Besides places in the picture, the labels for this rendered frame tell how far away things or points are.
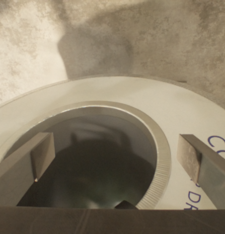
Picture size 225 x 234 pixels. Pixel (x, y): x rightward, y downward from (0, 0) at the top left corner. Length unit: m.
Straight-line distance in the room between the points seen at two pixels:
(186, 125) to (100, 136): 0.42
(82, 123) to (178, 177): 0.50
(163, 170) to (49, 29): 1.08
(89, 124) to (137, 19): 0.68
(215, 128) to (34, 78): 1.26
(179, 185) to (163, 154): 0.10
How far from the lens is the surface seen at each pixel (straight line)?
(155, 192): 0.44
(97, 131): 0.83
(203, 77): 1.29
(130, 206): 0.43
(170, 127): 0.59
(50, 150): 0.17
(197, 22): 1.17
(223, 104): 0.76
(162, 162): 0.49
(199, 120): 0.64
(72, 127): 0.81
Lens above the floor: 1.11
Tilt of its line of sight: 51 degrees down
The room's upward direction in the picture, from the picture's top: 168 degrees counter-clockwise
